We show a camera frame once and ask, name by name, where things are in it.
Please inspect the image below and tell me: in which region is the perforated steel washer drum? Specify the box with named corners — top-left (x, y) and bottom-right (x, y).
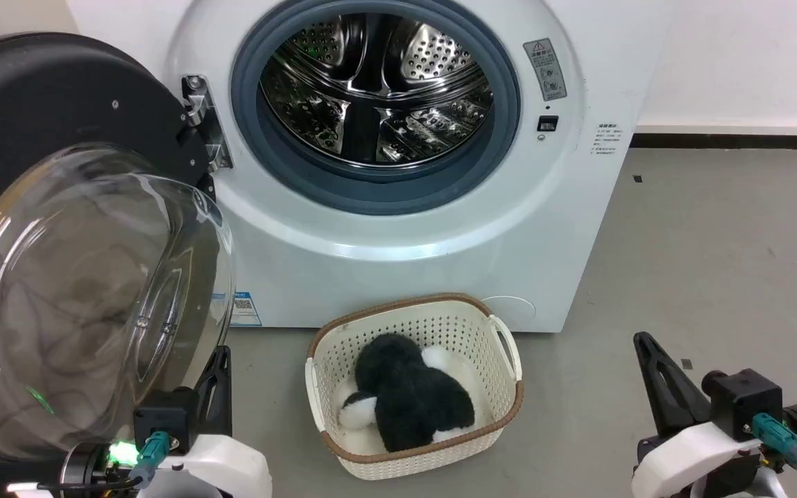
top-left (259, 12), bottom-right (495, 168)

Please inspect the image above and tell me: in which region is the grey warning sticker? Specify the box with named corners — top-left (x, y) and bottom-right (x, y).
top-left (523, 37), bottom-right (569, 103)

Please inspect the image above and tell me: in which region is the round white filter cover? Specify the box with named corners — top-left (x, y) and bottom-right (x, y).
top-left (480, 295), bottom-right (537, 333)

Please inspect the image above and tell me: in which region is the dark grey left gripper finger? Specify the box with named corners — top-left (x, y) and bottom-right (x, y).
top-left (195, 345), bottom-right (234, 439)

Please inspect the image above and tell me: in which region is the chrome door hinge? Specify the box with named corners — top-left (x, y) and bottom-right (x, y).
top-left (181, 74), bottom-right (234, 174)

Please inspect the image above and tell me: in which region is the blue white QR sticker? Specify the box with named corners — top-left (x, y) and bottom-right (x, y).
top-left (228, 290), bottom-right (263, 328)

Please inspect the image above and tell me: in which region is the white perforated laundry basket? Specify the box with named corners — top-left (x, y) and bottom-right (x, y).
top-left (304, 293), bottom-right (526, 482)

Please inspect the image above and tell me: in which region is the teal plug right gripper cable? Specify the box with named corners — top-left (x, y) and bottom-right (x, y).
top-left (751, 412), bottom-right (797, 498)

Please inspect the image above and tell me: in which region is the black round glass washer door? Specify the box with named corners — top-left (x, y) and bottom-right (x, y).
top-left (0, 31), bottom-right (237, 464)

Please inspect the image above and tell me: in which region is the small printed text label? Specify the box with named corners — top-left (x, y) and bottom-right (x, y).
top-left (592, 123), bottom-right (625, 157)

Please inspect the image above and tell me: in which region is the white front-load washing machine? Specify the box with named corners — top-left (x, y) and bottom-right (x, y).
top-left (66, 0), bottom-right (657, 334)

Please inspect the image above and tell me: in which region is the black and white plush toy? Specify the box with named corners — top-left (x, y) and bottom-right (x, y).
top-left (338, 333), bottom-right (477, 454)

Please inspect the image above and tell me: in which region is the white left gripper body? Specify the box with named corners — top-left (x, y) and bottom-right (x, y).
top-left (141, 433), bottom-right (273, 498)

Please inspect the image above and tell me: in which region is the black wall baseboard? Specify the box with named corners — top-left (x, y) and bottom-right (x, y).
top-left (630, 133), bottom-right (797, 151)

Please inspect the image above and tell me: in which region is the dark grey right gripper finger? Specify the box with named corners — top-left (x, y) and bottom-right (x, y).
top-left (632, 331), bottom-right (713, 438)

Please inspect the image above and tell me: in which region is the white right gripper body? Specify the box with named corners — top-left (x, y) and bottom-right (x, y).
top-left (631, 421), bottom-right (767, 498)

